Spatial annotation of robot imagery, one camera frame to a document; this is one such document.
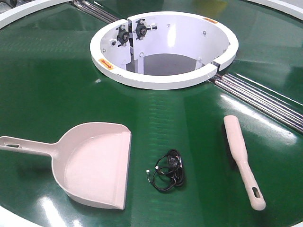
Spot steel rollers right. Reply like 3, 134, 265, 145
209, 73, 303, 133

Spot black bearing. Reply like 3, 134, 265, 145
116, 25, 130, 47
135, 19, 158, 40

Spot black cable bundle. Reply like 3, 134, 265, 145
145, 148, 185, 193

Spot steel rollers top left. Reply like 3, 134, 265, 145
70, 0, 120, 24

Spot white rim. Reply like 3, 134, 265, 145
0, 0, 69, 28
249, 0, 303, 20

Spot black bearing right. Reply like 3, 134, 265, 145
135, 19, 158, 40

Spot pink hand brush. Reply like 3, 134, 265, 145
223, 115, 266, 211

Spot black bearing left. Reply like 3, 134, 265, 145
116, 25, 130, 47

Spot white outer rim left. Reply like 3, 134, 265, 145
0, 0, 69, 28

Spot white outer rim right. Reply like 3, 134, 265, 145
249, 0, 303, 20

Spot white inner ring guard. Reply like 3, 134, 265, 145
90, 11, 239, 90

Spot pink plastic dustpan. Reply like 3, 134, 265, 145
0, 122, 132, 210

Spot steel rollers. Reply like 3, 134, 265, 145
209, 73, 303, 133
70, 0, 120, 24

